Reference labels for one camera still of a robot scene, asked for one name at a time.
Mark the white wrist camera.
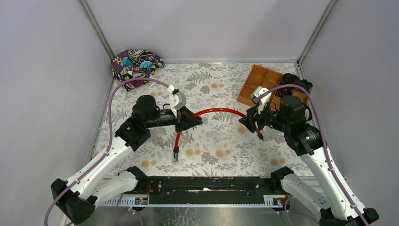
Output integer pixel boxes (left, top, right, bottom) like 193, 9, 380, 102
250, 86, 271, 114
167, 85, 187, 117

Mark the black coiled strap top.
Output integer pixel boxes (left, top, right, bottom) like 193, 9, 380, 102
279, 73, 301, 86

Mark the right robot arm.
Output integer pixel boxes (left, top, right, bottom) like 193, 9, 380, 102
239, 96, 379, 226

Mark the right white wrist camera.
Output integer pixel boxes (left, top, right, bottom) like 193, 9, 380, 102
250, 86, 271, 114

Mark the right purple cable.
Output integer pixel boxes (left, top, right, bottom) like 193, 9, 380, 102
254, 84, 372, 226

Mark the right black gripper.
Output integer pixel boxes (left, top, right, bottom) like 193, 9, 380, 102
238, 99, 289, 133

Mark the floral table mat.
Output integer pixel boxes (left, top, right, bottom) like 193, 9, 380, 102
109, 63, 312, 177

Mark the red cable lock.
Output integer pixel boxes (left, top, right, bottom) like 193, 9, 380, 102
173, 108, 247, 161

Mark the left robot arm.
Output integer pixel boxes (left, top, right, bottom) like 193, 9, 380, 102
50, 94, 202, 225

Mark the purple cable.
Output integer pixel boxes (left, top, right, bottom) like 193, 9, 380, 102
43, 77, 172, 226
254, 84, 372, 226

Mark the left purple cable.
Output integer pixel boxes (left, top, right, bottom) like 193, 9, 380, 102
43, 77, 172, 226

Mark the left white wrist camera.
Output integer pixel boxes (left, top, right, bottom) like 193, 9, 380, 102
167, 85, 187, 117

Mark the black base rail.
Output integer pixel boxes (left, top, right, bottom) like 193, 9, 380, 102
125, 176, 288, 207

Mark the orange compartment tray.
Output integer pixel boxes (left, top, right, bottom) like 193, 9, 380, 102
237, 65, 313, 111

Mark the colourful patterned cloth bag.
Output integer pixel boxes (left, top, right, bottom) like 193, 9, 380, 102
110, 49, 165, 83

